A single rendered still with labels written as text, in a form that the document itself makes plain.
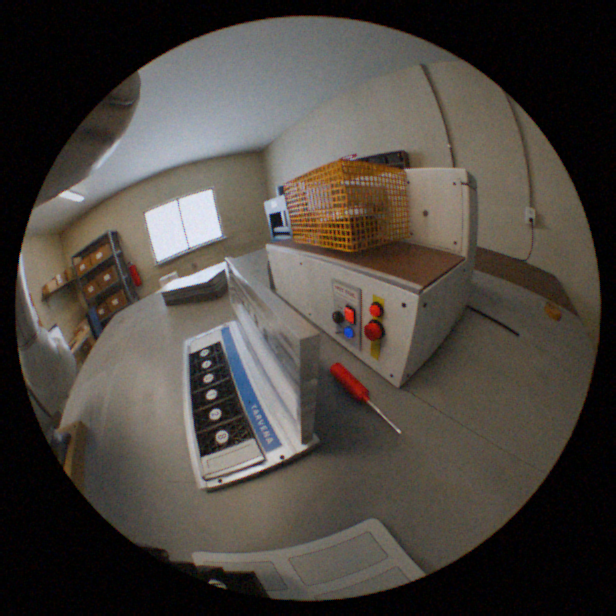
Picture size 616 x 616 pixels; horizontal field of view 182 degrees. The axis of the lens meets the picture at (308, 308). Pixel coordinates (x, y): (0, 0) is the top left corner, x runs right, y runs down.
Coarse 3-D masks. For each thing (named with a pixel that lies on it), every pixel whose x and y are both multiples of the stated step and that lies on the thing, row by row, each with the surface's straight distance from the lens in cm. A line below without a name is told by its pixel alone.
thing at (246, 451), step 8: (232, 448) 31; (240, 448) 31; (248, 448) 30; (256, 448) 30; (208, 456) 33; (216, 456) 32; (224, 456) 32; (232, 456) 31; (240, 456) 31; (248, 456) 30; (256, 456) 29; (208, 464) 33; (216, 464) 32; (224, 464) 31; (232, 464) 30; (208, 472) 32
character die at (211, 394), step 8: (216, 384) 40; (224, 384) 39; (232, 384) 38; (200, 392) 41; (208, 392) 40; (216, 392) 39; (224, 392) 38; (232, 392) 37; (192, 400) 41; (200, 400) 40; (208, 400) 39; (216, 400) 38; (192, 408) 39; (200, 408) 38
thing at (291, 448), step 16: (240, 336) 52; (240, 352) 46; (256, 384) 37; (272, 400) 34; (272, 416) 32; (288, 432) 31; (192, 448) 37; (288, 448) 29; (304, 448) 29; (192, 464) 36; (272, 464) 30; (224, 480) 32; (240, 480) 32
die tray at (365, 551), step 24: (360, 528) 29; (384, 528) 29; (264, 552) 31; (288, 552) 30; (312, 552) 30; (336, 552) 30; (360, 552) 30; (384, 552) 30; (264, 576) 33; (288, 576) 32; (312, 576) 31; (336, 576) 31; (360, 576) 31; (384, 576) 32; (408, 576) 33
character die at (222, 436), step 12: (240, 420) 34; (204, 432) 35; (216, 432) 34; (228, 432) 33; (240, 432) 32; (252, 432) 32; (204, 444) 35; (216, 444) 33; (228, 444) 33; (204, 456) 33
